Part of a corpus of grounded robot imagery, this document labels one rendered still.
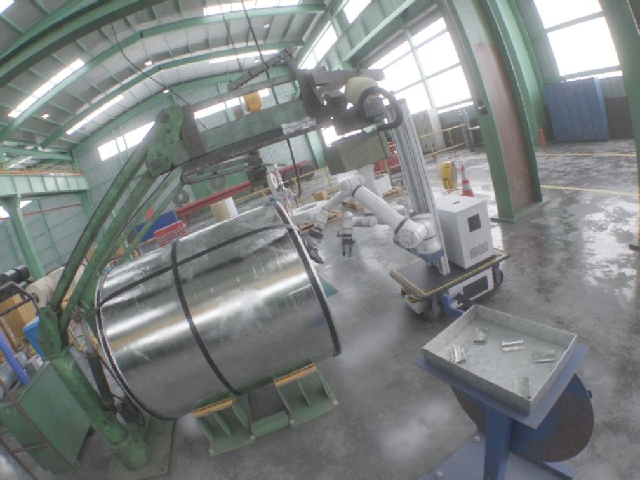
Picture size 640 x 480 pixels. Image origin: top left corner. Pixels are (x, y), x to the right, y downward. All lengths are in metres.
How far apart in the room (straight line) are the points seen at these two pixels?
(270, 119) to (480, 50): 3.70
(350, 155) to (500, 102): 3.76
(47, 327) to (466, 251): 3.06
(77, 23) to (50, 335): 3.01
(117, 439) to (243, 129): 2.21
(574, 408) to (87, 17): 4.40
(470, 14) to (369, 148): 3.97
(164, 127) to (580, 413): 1.88
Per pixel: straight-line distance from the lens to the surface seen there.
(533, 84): 11.57
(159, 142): 1.52
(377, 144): 1.19
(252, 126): 1.49
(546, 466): 1.75
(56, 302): 2.09
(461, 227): 2.57
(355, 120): 1.10
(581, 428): 1.11
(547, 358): 0.81
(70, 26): 3.93
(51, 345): 2.29
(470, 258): 2.70
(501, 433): 1.19
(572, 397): 1.02
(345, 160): 1.14
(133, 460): 2.63
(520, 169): 4.93
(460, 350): 0.85
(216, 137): 1.48
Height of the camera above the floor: 1.57
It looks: 15 degrees down
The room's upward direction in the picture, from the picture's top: 19 degrees counter-clockwise
